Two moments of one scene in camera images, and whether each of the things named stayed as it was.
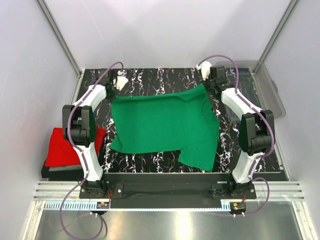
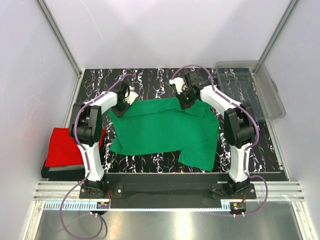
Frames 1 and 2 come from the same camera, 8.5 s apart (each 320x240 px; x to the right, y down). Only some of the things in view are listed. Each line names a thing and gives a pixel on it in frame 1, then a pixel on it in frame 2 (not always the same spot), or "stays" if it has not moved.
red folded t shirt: (61, 152) stays
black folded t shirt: (72, 174) stays
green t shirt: (187, 122) stays
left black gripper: (109, 100) → (120, 114)
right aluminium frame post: (284, 20) stays
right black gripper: (209, 75) → (184, 105)
